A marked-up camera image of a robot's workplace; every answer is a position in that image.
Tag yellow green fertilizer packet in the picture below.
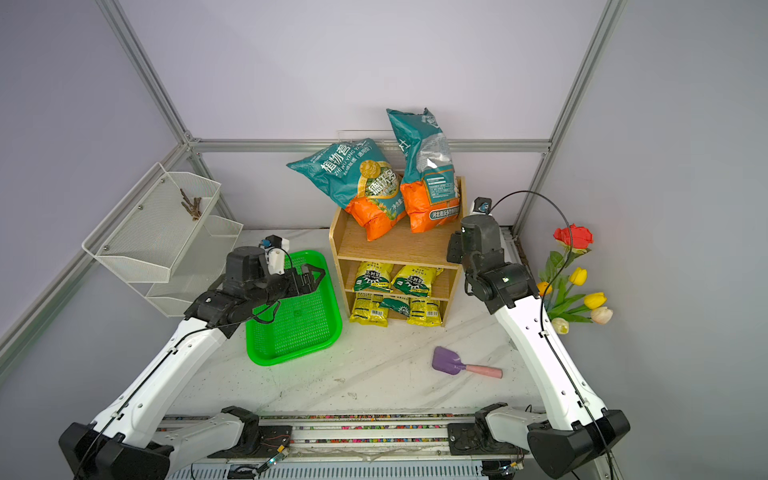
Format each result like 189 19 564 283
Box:
350 293 388 328
353 261 394 292
407 298 443 327
391 265 443 297

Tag green plastic basket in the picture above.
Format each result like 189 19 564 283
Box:
246 250 342 367

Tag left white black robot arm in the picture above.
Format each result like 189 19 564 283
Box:
59 246 326 479

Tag teal orange soil bag back-facing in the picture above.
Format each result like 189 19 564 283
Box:
387 109 461 233

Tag white mesh wall rack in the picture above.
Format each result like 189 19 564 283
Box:
82 163 243 317

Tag white wire wall basket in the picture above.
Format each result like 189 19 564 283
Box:
336 129 402 152

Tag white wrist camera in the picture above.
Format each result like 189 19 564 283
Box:
259 235 290 274
471 197 493 215

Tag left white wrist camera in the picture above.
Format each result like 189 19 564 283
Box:
259 235 290 274

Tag artificial flower bouquet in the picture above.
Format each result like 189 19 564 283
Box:
537 224 614 335

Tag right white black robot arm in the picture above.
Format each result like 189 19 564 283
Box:
450 213 630 479

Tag wooden two-tier shelf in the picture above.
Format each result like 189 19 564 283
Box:
329 208 463 320

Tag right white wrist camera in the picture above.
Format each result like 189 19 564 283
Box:
471 197 493 215

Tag purple pink toy shovel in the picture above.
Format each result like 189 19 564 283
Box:
432 346 503 379

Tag brown twigs bundle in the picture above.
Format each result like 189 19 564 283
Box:
180 189 202 221

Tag teal orange soil bag front-facing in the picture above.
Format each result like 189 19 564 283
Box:
287 138 406 241

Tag metal base rail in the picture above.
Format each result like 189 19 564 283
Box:
149 410 613 480

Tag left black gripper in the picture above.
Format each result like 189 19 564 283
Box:
249 261 327 308

